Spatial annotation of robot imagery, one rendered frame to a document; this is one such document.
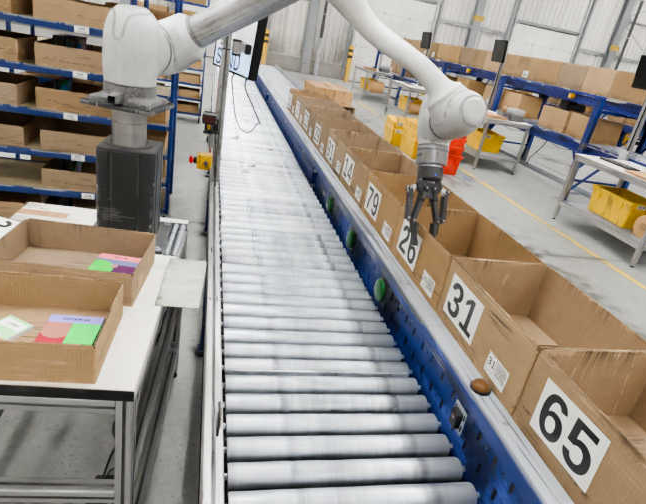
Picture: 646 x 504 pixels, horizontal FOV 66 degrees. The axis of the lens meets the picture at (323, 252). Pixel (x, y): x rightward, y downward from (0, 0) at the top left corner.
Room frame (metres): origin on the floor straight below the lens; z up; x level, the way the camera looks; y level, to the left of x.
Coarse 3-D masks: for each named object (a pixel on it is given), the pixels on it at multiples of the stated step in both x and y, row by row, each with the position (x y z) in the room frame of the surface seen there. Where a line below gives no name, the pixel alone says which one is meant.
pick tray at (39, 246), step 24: (0, 240) 1.19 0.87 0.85; (24, 240) 1.32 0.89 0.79; (48, 240) 1.36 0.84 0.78; (72, 240) 1.37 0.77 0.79; (96, 240) 1.39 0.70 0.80; (120, 240) 1.40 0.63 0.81; (144, 240) 1.41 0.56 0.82; (0, 264) 1.09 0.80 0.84; (24, 264) 1.10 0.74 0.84; (48, 264) 1.26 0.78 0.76; (72, 264) 1.29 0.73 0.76; (144, 264) 1.26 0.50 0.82
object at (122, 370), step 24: (24, 216) 1.56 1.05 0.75; (48, 216) 1.60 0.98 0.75; (72, 216) 1.64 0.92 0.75; (144, 288) 1.25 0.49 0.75; (144, 312) 1.13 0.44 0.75; (120, 336) 1.01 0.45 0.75; (144, 336) 1.02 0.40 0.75; (120, 360) 0.92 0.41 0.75; (144, 360) 0.94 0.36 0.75; (0, 384) 0.78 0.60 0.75; (24, 384) 0.79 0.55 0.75; (48, 384) 0.80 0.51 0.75; (72, 384) 0.82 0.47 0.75; (96, 384) 0.83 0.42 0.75; (120, 384) 0.84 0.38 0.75
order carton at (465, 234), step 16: (400, 224) 1.55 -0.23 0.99; (448, 224) 1.63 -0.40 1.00; (464, 224) 1.64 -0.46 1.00; (480, 224) 1.63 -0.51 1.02; (432, 240) 1.32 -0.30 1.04; (448, 240) 1.63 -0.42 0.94; (464, 240) 1.65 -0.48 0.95; (480, 240) 1.60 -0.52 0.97; (496, 240) 1.52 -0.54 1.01; (512, 240) 1.45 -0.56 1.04; (400, 256) 1.49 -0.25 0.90; (432, 256) 1.29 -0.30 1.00; (448, 256) 1.22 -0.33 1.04; (464, 256) 1.64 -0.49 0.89; (480, 256) 1.57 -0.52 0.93; (496, 256) 1.49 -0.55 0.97; (512, 256) 1.42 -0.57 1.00; (528, 256) 1.36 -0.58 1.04; (416, 272) 1.36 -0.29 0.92; (432, 272) 1.27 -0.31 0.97; (432, 304) 1.22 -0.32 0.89
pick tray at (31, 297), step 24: (0, 288) 1.03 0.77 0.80; (24, 288) 1.05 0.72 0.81; (48, 288) 1.06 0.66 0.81; (72, 288) 1.07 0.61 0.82; (96, 288) 1.08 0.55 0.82; (120, 288) 1.06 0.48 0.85; (0, 312) 1.00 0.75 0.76; (24, 312) 1.02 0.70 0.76; (48, 312) 1.03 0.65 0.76; (72, 312) 1.05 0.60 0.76; (96, 312) 1.07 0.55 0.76; (120, 312) 1.07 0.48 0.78; (24, 336) 0.92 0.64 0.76; (0, 360) 0.79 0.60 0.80; (24, 360) 0.80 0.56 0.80; (48, 360) 0.81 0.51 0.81; (72, 360) 0.82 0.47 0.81; (96, 360) 0.84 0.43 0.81
